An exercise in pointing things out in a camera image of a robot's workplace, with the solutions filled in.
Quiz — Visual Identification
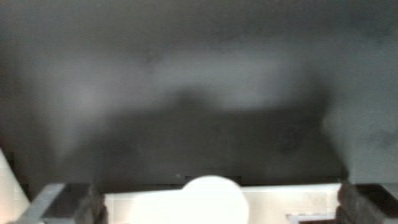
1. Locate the white left fence rail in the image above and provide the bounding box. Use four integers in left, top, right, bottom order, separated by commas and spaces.
0, 150, 31, 224

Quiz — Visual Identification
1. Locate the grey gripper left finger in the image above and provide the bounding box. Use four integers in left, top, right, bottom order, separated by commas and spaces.
17, 183, 109, 224

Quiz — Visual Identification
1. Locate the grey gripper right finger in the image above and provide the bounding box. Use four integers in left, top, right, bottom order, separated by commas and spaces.
337, 183, 398, 224

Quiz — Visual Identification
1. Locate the white front drawer box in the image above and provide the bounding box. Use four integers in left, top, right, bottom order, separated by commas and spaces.
106, 176, 342, 224

